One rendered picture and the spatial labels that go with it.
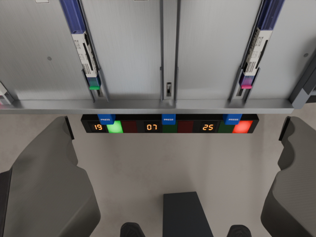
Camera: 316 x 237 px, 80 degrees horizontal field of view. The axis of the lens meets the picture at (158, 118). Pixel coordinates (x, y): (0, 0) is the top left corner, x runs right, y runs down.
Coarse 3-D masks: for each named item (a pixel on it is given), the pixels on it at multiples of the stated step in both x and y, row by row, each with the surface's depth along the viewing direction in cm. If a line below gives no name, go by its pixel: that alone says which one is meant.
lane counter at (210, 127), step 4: (204, 124) 36; (208, 124) 36; (212, 124) 36; (216, 124) 36; (200, 128) 37; (204, 128) 37; (208, 128) 37; (212, 128) 37; (200, 132) 38; (204, 132) 38; (208, 132) 38; (212, 132) 38
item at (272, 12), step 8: (272, 0) 19; (280, 0) 19; (264, 8) 21; (272, 8) 20; (280, 8) 20; (264, 16) 21; (272, 16) 21; (264, 24) 21; (272, 24) 21; (240, 80) 27; (248, 80) 27
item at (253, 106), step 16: (0, 112) 31; (16, 112) 31; (32, 112) 31; (48, 112) 31; (64, 112) 31; (80, 112) 31; (96, 112) 30; (112, 112) 30; (128, 112) 30; (144, 112) 30; (160, 112) 30; (176, 112) 30; (192, 112) 30; (208, 112) 30; (224, 112) 30; (240, 112) 30; (256, 112) 30; (272, 112) 29; (288, 112) 29
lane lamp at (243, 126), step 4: (240, 124) 36; (244, 124) 36; (248, 124) 36; (236, 128) 37; (240, 128) 37; (244, 128) 37; (248, 128) 37; (232, 132) 38; (236, 132) 38; (240, 132) 38; (244, 132) 38
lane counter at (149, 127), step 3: (144, 123) 37; (147, 123) 37; (150, 123) 37; (153, 123) 37; (156, 123) 37; (144, 126) 37; (147, 126) 37; (150, 126) 37; (153, 126) 37; (156, 126) 37; (147, 129) 38; (150, 129) 38; (153, 129) 38; (156, 129) 38; (159, 129) 38
